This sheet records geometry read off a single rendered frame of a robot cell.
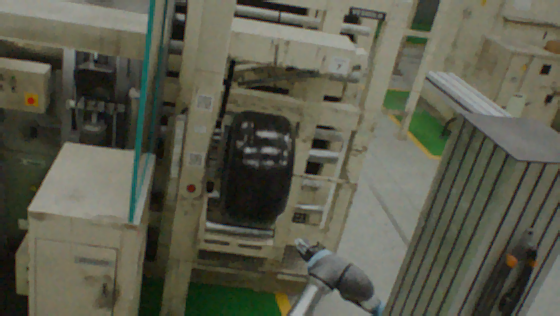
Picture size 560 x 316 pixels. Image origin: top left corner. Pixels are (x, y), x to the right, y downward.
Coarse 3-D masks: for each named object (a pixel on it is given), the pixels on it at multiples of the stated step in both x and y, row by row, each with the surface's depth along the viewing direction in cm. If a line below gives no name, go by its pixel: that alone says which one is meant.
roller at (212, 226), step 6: (210, 222) 279; (216, 222) 280; (210, 228) 279; (216, 228) 279; (222, 228) 279; (228, 228) 279; (234, 228) 280; (240, 228) 280; (246, 228) 280; (252, 228) 281; (258, 228) 282; (240, 234) 281; (246, 234) 281; (252, 234) 281; (258, 234) 281; (264, 234) 281; (270, 234) 281
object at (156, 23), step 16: (160, 0) 193; (160, 16) 203; (160, 32) 214; (160, 48) 231; (144, 64) 180; (160, 64) 237; (144, 80) 183; (144, 96) 185; (144, 112) 198; (144, 128) 208; (144, 144) 219; (144, 160) 231; (144, 176) 236
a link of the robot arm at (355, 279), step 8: (352, 272) 214; (360, 272) 216; (344, 280) 214; (352, 280) 213; (360, 280) 214; (368, 280) 217; (344, 288) 214; (352, 288) 214; (360, 288) 214; (368, 288) 216; (352, 296) 216; (360, 296) 216; (368, 296) 218; (376, 296) 237; (360, 304) 249; (368, 304) 231; (376, 304) 239; (384, 304) 246; (368, 312) 248; (376, 312) 245
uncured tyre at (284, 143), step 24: (240, 120) 267; (264, 120) 266; (288, 120) 273; (240, 144) 257; (264, 144) 257; (288, 144) 259; (240, 168) 254; (264, 168) 254; (288, 168) 257; (240, 192) 256; (264, 192) 256; (288, 192) 260; (240, 216) 265; (264, 216) 264
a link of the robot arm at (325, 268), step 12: (324, 252) 222; (312, 264) 221; (324, 264) 218; (336, 264) 217; (348, 264) 218; (312, 276) 218; (324, 276) 216; (336, 276) 216; (312, 288) 217; (324, 288) 216; (336, 288) 217; (300, 300) 216; (312, 300) 215; (288, 312) 217; (300, 312) 214; (312, 312) 215
